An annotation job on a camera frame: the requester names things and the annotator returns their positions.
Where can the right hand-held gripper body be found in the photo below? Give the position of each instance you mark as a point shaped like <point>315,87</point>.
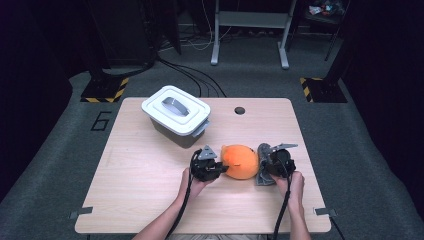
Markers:
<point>281,163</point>

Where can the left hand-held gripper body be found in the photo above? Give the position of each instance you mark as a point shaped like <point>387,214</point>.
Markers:
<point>205,168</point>

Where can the orange plush toy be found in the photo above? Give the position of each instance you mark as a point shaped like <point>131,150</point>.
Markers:
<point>241,163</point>

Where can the person's left hand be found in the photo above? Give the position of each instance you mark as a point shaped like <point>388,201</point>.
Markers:
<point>193,188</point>

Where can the person's right hand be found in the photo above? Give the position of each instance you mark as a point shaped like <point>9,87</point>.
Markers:
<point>295,188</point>

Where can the person's light clothing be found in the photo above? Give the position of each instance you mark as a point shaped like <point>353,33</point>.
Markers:
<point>216,237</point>

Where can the black stand base striped edge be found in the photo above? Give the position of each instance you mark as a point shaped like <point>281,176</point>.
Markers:
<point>105,90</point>
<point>325,91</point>

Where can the dark cabinet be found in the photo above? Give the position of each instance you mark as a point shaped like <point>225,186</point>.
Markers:
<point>123,33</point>

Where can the colourful clutter on dark shelf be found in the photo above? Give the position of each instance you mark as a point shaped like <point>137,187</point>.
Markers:
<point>321,8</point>

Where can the white metal desk frame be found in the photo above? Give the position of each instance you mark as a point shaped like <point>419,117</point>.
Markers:
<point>253,19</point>

